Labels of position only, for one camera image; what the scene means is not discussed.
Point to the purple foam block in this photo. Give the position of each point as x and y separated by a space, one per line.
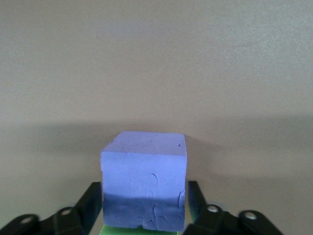
144 176

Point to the green foam block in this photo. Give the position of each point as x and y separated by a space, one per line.
137 231

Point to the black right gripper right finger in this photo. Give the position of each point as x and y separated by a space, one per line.
220 222

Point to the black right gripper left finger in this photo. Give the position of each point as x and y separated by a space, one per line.
61 222

